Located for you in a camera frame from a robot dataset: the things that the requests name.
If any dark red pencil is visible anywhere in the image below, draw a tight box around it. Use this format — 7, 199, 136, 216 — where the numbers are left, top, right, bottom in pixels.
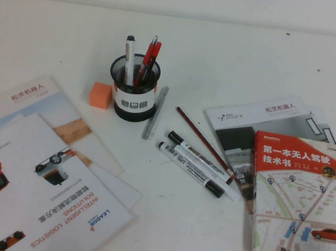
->
167, 106, 244, 180

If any white paper sheet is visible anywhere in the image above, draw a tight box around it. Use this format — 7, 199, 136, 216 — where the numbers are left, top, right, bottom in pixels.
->
82, 161, 147, 214

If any AgileX brochure with wood photo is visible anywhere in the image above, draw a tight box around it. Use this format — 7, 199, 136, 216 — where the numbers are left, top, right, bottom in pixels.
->
0, 68, 136, 178

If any whiteboard marker with large black cap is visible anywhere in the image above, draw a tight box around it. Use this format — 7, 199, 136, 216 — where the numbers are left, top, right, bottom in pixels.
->
120, 35, 141, 87

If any marker printed white board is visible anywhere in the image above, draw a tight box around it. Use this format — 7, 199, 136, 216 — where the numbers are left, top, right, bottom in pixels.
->
162, 130, 238, 186

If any orange foam cube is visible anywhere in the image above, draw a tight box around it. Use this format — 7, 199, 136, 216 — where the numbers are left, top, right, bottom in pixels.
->
87, 80, 115, 111

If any brochure with window picture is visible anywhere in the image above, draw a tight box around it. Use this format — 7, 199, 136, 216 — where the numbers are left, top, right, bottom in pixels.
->
300, 103, 336, 145

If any AgileX brochure with grey photo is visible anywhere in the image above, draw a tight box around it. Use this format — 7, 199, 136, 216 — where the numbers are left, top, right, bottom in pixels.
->
191, 85, 315, 222

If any red pen with silver clip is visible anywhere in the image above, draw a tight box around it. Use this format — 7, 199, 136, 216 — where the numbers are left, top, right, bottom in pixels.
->
132, 33, 158, 89

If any whiteboard marker with black ends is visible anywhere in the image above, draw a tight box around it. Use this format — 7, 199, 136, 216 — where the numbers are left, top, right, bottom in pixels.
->
152, 141, 230, 200

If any Leador logistics brochure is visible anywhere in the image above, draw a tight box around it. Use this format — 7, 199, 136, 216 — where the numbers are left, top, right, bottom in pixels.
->
0, 109, 146, 251

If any black mesh pen holder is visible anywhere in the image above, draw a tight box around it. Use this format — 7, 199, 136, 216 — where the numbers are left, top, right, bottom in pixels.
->
103, 50, 163, 126

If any red and map cover book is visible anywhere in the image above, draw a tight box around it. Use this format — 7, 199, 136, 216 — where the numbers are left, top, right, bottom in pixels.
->
240, 129, 336, 251

